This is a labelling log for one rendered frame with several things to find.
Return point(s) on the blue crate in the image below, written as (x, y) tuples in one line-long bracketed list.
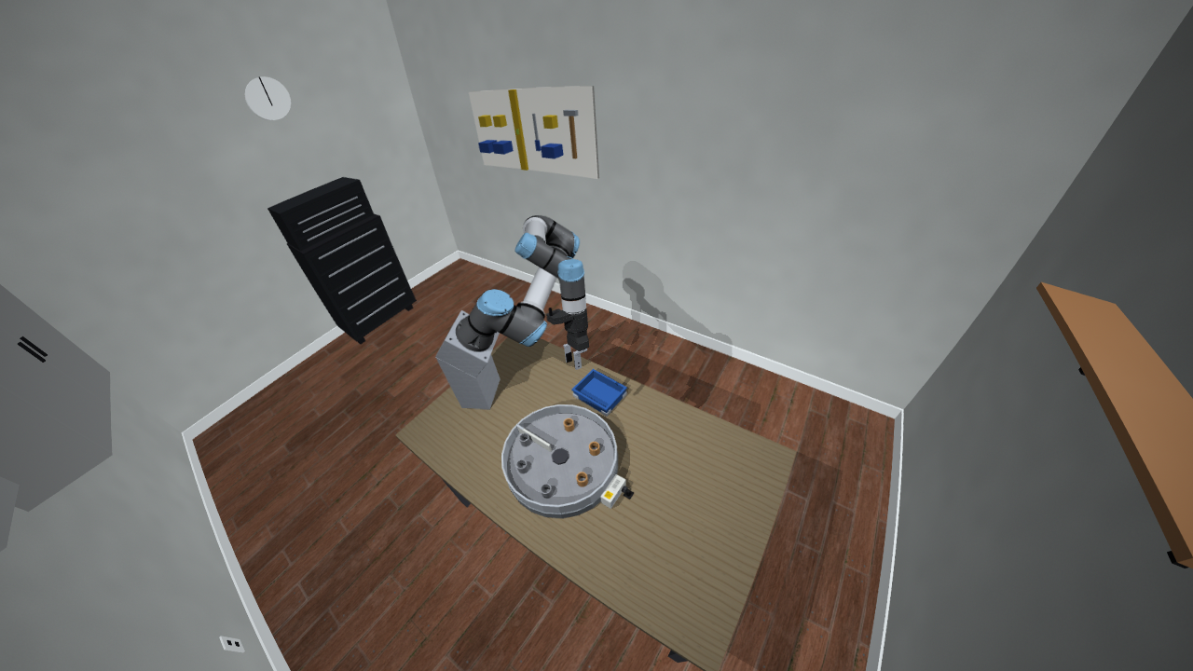
[(599, 390)]

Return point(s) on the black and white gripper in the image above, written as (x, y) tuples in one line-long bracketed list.
[(574, 316)]

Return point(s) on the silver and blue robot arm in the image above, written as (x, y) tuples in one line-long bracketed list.
[(524, 323)]

